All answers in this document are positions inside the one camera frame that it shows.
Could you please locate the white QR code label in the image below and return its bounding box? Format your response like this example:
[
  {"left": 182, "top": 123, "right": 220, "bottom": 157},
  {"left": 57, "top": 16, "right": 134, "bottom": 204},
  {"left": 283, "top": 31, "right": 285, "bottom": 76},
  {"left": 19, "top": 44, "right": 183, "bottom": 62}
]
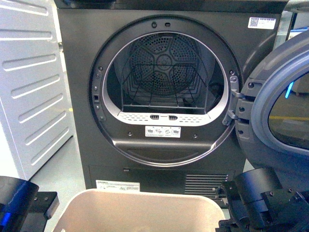
[{"left": 248, "top": 17, "right": 276, "bottom": 29}]

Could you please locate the open round dryer door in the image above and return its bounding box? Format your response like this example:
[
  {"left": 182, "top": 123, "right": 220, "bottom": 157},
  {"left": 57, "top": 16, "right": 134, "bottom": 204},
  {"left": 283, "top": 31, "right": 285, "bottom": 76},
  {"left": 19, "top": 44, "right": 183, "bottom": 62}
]
[{"left": 235, "top": 31, "right": 309, "bottom": 188}]

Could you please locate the white pictogram instruction sticker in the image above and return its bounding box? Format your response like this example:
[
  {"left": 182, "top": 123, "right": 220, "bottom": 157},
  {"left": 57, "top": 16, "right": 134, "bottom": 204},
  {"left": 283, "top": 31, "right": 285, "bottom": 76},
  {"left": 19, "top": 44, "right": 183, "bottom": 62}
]
[{"left": 145, "top": 126, "right": 181, "bottom": 138}]

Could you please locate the beige plastic laundry hamper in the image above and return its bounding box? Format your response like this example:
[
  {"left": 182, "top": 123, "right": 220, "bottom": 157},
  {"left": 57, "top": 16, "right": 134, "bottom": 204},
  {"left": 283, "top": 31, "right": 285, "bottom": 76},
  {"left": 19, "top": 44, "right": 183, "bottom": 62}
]
[{"left": 53, "top": 189, "right": 225, "bottom": 232}]

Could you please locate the dark grey front-load dryer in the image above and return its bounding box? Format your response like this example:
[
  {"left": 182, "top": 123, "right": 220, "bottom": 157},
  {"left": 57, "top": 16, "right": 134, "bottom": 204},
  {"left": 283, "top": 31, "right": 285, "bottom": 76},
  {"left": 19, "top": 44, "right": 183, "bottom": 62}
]
[{"left": 56, "top": 0, "right": 287, "bottom": 198}]

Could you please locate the white energy label sticker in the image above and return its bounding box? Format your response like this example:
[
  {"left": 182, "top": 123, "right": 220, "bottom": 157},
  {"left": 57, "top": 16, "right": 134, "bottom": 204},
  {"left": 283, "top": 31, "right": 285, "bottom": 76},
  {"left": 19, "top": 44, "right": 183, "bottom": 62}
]
[{"left": 96, "top": 180, "right": 140, "bottom": 192}]

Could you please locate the black wire drying rack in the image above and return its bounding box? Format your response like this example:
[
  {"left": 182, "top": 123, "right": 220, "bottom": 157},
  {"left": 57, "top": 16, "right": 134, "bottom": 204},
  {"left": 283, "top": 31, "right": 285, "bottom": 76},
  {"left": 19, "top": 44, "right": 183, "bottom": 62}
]
[{"left": 120, "top": 63, "right": 209, "bottom": 113}]

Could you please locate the white ribbed appliance side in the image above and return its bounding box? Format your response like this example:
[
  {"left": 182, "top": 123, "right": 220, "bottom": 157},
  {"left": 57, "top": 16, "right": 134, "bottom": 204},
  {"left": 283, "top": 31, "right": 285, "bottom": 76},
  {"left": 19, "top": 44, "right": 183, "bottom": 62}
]
[{"left": 0, "top": 0, "right": 73, "bottom": 180}]

